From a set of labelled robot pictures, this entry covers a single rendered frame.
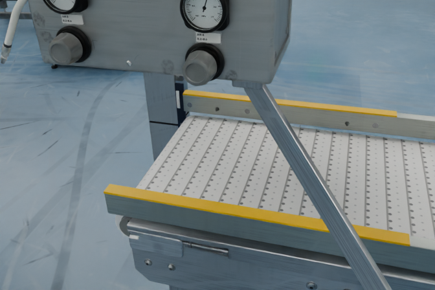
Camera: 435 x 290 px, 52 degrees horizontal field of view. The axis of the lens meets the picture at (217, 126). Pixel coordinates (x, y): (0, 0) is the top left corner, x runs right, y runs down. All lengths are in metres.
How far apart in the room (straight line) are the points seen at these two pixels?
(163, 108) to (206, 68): 0.46
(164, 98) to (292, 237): 0.39
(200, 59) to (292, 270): 0.28
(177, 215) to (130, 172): 1.57
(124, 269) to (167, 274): 1.05
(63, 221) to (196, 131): 1.25
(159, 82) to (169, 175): 0.21
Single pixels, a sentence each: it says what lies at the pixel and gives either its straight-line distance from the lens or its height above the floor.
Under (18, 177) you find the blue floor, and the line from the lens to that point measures 2.24.
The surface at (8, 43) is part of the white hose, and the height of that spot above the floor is 1.07.
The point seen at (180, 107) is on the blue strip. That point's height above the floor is 0.83.
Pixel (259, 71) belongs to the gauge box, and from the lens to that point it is 0.37.
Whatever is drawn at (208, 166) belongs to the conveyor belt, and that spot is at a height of 0.83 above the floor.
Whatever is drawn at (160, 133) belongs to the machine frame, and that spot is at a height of 0.77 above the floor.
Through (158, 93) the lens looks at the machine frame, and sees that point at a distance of 0.80.
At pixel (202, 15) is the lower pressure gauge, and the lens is 0.35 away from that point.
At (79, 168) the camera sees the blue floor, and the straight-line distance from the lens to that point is 2.19.
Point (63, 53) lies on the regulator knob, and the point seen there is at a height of 1.06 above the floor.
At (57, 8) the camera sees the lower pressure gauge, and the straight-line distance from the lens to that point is 0.41.
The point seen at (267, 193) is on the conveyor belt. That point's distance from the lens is 0.59.
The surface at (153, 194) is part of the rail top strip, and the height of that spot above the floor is 0.87.
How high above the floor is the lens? 1.20
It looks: 30 degrees down
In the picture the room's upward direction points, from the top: 2 degrees counter-clockwise
